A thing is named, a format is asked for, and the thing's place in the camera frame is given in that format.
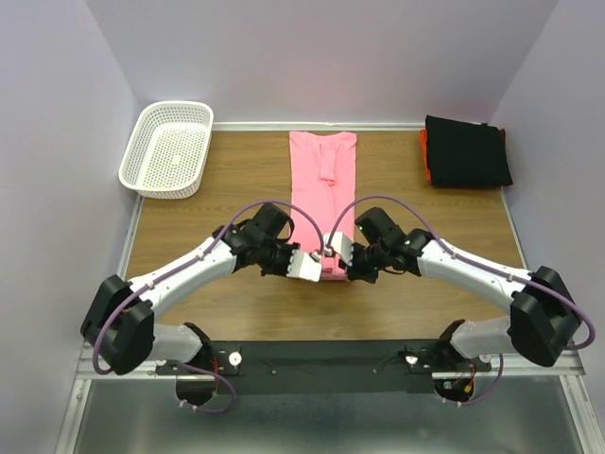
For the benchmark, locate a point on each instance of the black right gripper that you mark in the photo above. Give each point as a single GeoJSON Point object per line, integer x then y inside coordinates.
{"type": "Point", "coordinates": [354, 271]}

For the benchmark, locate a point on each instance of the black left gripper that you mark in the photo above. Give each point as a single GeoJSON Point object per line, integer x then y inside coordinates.
{"type": "Point", "coordinates": [284, 270]}

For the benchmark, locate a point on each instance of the pink t shirt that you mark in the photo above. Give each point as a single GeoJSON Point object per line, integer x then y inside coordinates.
{"type": "Point", "coordinates": [323, 177]}

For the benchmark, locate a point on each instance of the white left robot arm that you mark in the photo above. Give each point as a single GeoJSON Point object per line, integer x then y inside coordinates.
{"type": "Point", "coordinates": [122, 324]}

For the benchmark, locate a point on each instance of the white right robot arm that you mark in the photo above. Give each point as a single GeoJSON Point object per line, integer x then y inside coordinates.
{"type": "Point", "coordinates": [536, 325]}

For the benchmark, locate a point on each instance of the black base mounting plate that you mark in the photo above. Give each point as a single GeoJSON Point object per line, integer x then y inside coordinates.
{"type": "Point", "coordinates": [339, 380]}

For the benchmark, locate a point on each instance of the orange folded t shirt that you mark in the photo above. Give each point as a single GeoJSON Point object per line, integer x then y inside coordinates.
{"type": "Point", "coordinates": [424, 142]}

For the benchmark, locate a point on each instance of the black folded t shirt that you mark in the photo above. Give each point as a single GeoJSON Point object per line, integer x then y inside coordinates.
{"type": "Point", "coordinates": [466, 155]}

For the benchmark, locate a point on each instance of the white plastic basket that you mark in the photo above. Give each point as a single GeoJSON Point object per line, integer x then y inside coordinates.
{"type": "Point", "coordinates": [167, 151]}

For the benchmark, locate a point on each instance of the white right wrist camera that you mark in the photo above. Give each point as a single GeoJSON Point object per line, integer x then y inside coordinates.
{"type": "Point", "coordinates": [338, 245]}

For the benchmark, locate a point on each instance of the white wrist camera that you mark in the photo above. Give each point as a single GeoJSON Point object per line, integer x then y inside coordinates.
{"type": "Point", "coordinates": [338, 245]}
{"type": "Point", "coordinates": [303, 266]}

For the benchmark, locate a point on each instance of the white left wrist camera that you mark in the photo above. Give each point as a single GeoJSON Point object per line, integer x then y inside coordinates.
{"type": "Point", "coordinates": [303, 266]}

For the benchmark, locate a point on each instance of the aluminium frame rail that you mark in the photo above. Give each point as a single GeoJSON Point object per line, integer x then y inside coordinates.
{"type": "Point", "coordinates": [416, 357]}

